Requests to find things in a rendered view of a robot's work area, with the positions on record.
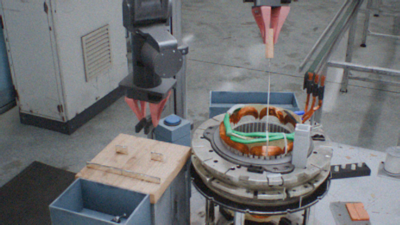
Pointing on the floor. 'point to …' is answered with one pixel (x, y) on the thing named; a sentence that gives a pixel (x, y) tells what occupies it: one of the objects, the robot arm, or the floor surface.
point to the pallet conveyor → (330, 46)
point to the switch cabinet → (64, 59)
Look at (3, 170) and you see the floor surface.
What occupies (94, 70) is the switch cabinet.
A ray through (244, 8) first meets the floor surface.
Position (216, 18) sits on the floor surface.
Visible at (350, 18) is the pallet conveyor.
